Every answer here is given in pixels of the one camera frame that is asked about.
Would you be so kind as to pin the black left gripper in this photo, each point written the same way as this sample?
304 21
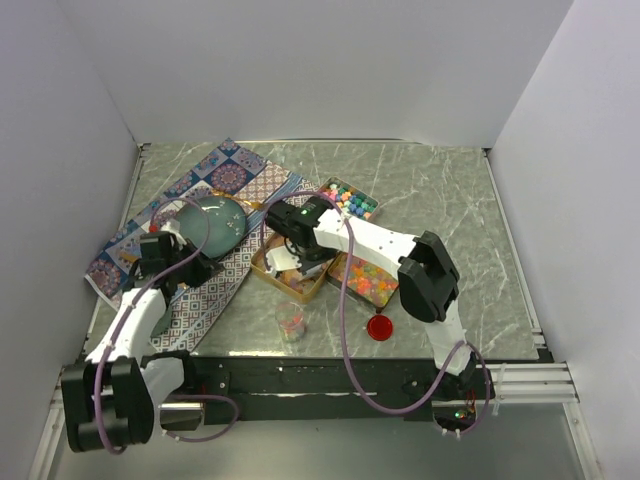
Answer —
206 269

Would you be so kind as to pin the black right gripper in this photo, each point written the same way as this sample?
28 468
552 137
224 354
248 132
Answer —
329 254

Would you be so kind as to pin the metal scoop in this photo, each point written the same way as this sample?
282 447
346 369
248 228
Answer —
297 281

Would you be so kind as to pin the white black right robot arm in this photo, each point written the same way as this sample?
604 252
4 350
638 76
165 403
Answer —
427 276

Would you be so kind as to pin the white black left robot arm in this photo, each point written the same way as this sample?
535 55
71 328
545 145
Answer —
111 398

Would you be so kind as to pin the gold tin of popsicle candies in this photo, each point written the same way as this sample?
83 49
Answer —
257 266

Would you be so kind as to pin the dark tin of gummy candies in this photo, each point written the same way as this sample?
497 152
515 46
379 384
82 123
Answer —
367 284

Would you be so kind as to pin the pink tin of star candies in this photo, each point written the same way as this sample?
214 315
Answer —
350 199

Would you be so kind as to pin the teal ceramic plate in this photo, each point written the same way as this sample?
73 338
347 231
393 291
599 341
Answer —
225 226

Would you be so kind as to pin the clear glass jar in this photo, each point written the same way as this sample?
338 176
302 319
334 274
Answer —
289 317

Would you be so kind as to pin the gold fork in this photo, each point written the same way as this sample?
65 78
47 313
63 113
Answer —
254 205

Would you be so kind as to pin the patterned paper placemat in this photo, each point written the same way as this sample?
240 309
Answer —
209 190

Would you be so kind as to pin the red jar lid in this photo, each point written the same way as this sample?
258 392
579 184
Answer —
379 328

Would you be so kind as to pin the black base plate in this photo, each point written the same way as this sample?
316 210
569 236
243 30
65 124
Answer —
278 388

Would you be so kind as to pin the aluminium rail frame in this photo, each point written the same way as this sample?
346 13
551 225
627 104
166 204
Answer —
544 383

